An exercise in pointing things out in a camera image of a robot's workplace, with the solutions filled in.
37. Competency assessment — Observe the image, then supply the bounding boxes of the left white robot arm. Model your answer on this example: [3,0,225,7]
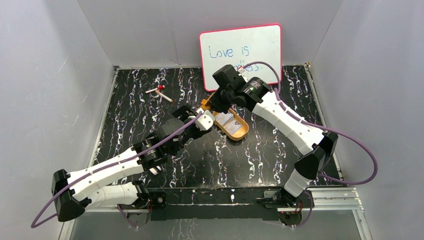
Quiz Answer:
[51,105,215,222]

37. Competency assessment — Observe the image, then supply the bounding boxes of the credit cards stack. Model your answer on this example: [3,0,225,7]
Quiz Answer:
[215,112,233,126]

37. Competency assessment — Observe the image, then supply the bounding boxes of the loose silver VIP card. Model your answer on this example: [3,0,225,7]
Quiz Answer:
[225,120,243,135]

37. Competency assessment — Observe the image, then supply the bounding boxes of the tan oval tray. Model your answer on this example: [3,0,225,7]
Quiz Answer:
[212,108,250,141]

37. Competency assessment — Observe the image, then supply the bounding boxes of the white marker pen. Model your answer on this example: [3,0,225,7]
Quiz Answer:
[155,90,174,103]

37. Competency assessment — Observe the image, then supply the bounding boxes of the red capped marker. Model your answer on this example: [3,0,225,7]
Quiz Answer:
[145,85,165,94]

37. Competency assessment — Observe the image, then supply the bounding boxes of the white plastic clip block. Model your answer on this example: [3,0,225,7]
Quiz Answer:
[149,166,163,176]

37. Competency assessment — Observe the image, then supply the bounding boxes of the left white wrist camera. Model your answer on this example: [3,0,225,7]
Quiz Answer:
[194,108,215,131]

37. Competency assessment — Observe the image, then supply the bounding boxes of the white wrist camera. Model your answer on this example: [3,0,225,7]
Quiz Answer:
[194,108,215,131]
[236,66,248,82]

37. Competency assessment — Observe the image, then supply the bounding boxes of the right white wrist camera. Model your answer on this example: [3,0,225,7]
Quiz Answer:
[236,66,248,82]

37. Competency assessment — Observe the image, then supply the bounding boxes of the white board pink frame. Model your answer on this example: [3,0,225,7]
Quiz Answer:
[199,23,283,92]

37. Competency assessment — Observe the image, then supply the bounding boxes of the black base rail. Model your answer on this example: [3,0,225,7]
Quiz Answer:
[148,187,285,221]

